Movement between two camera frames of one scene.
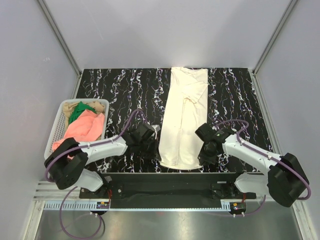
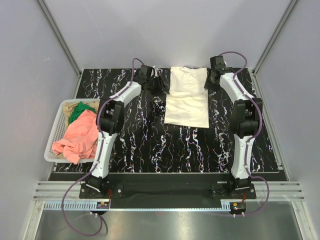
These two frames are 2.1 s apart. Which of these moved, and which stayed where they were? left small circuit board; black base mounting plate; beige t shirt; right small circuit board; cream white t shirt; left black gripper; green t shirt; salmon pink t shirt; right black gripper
Moved: cream white t shirt; right black gripper; left black gripper
Stayed: green t shirt; left small circuit board; salmon pink t shirt; right small circuit board; beige t shirt; black base mounting plate
